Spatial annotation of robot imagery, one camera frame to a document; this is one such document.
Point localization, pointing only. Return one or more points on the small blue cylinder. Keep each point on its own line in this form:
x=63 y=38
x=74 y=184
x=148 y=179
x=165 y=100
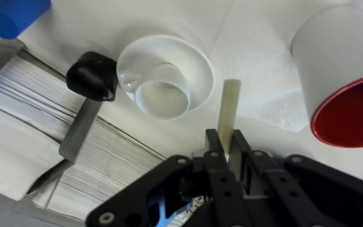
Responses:
x=13 y=16

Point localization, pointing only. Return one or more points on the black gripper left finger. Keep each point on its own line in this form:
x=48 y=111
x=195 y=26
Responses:
x=182 y=189

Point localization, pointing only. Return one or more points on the cream plastic spoon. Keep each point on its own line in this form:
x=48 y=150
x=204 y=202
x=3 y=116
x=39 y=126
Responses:
x=228 y=105

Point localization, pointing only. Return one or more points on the white mug red inside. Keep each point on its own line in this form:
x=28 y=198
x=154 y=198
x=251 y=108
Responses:
x=328 y=63

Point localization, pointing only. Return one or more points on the metal napkin holder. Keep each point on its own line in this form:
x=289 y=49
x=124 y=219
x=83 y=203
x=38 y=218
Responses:
x=81 y=130

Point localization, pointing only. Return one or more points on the folded white napkin stack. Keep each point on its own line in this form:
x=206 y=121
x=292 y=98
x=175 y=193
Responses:
x=119 y=164

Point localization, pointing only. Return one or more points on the small black cap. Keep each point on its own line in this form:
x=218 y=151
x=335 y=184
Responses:
x=91 y=76

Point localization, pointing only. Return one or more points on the small white saucer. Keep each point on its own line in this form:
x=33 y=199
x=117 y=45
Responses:
x=189 y=58

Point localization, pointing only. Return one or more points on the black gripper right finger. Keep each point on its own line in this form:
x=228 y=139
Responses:
x=308 y=189

